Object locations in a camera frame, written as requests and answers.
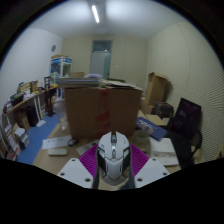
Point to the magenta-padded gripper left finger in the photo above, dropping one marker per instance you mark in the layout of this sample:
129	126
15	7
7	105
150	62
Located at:
87	160

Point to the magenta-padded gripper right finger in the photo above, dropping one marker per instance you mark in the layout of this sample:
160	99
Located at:
140	160

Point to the white gaming computer mouse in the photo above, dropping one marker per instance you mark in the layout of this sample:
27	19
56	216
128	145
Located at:
114	156

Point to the white remote control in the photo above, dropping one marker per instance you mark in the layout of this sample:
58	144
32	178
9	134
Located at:
87	146

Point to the small clear plastic container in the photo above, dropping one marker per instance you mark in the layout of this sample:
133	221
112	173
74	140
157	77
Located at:
141	138

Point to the white open book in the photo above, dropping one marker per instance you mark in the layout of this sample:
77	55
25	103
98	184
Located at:
163	150

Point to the blue book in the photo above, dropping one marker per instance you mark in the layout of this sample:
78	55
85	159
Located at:
150	128

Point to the white paper sheet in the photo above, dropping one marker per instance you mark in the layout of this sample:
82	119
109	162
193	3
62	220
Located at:
56	142

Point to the large brown cardboard box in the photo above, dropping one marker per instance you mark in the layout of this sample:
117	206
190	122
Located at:
100	111

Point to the clear plastic jar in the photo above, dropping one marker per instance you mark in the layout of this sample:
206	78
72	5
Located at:
62	116

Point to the black office chair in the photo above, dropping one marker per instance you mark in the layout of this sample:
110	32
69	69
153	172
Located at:
186	128

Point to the black floor stand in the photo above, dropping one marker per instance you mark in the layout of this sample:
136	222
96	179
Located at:
49	96

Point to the open brown cardboard box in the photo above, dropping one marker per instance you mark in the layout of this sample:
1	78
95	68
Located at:
156	87

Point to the stack of grey books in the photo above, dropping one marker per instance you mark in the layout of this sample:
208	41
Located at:
78	82

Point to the blue and white claw machine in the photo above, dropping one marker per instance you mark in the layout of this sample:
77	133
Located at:
61	68

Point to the grey door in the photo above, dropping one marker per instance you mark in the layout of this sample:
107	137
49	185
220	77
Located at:
101	59

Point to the ceiling tube light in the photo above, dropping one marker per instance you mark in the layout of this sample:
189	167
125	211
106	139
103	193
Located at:
95	13

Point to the cluttered wooden wall desk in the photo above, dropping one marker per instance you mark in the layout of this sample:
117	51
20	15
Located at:
28	100

